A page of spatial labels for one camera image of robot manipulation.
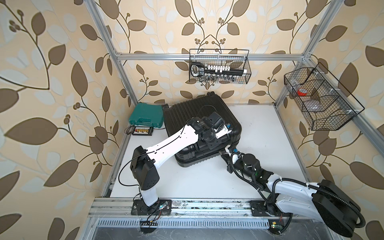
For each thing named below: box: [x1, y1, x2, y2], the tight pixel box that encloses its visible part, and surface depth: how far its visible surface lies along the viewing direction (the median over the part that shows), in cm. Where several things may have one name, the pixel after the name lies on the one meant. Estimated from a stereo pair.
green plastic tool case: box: [129, 102, 164, 128], surface depth 109 cm
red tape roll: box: [297, 87, 308, 96], surface depth 83 cm
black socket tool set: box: [190, 62, 248, 81], surface depth 84 cm
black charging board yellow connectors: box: [132, 126, 154, 136], surface depth 106 cm
